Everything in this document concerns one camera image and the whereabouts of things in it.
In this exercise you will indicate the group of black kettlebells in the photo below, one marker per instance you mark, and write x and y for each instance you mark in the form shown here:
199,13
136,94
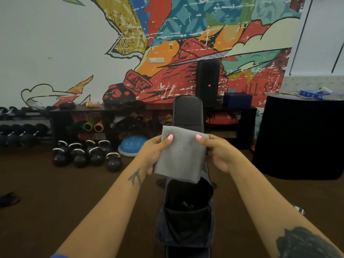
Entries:
80,158

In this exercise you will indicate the dumbbell rack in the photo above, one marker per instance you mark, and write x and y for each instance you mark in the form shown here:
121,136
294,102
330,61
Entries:
27,121

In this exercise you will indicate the person's left hand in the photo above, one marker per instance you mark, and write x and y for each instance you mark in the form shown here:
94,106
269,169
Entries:
150,154

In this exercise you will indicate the black round counter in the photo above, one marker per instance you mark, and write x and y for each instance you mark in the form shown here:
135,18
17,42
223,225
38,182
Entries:
298,137

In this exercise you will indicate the black tall speaker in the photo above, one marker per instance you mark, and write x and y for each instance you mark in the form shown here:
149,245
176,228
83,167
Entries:
207,83

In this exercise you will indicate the person's left forearm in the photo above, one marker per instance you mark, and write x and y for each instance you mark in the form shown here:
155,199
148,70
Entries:
107,212

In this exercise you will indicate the black pad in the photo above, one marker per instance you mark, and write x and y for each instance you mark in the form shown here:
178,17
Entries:
67,106

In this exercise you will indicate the person's right forearm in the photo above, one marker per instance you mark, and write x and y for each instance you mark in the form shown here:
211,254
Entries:
271,212

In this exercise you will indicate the person's right hand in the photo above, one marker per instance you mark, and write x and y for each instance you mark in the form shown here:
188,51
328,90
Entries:
221,155

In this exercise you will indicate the yellow snack packet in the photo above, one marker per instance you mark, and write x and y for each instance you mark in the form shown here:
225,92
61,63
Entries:
93,104

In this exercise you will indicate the person's left thumb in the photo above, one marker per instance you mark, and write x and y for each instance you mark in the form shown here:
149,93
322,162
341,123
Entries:
166,141

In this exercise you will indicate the black padded workout bench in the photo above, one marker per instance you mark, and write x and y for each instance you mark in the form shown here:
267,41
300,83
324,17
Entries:
187,112

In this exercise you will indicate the dark fabric bag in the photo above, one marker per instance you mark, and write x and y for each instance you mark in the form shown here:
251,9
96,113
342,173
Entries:
185,228

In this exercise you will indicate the person's right thumb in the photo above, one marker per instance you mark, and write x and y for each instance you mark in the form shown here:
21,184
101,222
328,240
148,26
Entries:
203,139

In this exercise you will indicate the grey cloth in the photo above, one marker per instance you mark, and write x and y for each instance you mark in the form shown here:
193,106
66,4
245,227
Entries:
180,155

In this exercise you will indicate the green rolled mat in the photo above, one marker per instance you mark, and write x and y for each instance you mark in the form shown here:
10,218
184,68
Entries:
87,126

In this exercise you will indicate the blue book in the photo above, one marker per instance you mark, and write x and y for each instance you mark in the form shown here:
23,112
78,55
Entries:
311,94

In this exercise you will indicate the black sandal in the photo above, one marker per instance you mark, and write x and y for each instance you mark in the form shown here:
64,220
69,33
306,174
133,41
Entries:
9,199

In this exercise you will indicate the black low shelf unit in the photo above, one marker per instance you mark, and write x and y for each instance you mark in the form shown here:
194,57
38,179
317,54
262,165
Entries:
244,126

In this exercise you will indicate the white wall socket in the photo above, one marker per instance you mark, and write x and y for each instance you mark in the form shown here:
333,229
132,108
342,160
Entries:
156,60

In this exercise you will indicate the small white bottle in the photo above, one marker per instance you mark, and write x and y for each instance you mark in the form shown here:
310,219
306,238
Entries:
222,98

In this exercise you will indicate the white pegboard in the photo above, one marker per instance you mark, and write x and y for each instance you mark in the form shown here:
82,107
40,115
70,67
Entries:
309,83

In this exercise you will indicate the orange rolled mat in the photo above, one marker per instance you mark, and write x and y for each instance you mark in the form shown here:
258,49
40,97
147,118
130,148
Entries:
98,127

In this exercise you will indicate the blue balance dome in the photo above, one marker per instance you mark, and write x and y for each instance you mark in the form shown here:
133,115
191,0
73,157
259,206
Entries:
131,146

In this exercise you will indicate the row of black dumbbells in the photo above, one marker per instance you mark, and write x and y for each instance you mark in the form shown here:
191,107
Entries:
18,135

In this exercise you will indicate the dark blue box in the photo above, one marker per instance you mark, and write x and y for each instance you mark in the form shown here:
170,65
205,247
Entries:
237,100

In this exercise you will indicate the small silver object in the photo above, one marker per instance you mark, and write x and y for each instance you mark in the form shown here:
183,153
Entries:
299,210

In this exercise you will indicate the red bag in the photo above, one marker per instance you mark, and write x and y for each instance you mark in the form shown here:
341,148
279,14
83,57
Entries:
221,118

